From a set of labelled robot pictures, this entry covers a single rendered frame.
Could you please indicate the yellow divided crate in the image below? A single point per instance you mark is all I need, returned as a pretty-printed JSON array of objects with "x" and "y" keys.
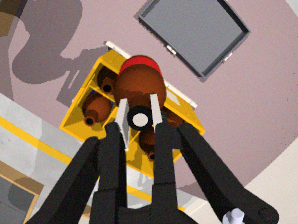
[{"x": 136, "y": 157}]

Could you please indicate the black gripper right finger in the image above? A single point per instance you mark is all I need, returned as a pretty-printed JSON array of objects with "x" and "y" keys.
[{"x": 225, "y": 194}]

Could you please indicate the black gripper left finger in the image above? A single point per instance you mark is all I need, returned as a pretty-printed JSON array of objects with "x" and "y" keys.
[{"x": 67, "y": 200}]

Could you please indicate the dark grey square tray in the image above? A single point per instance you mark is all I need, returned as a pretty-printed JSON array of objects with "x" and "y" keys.
[{"x": 203, "y": 32}]

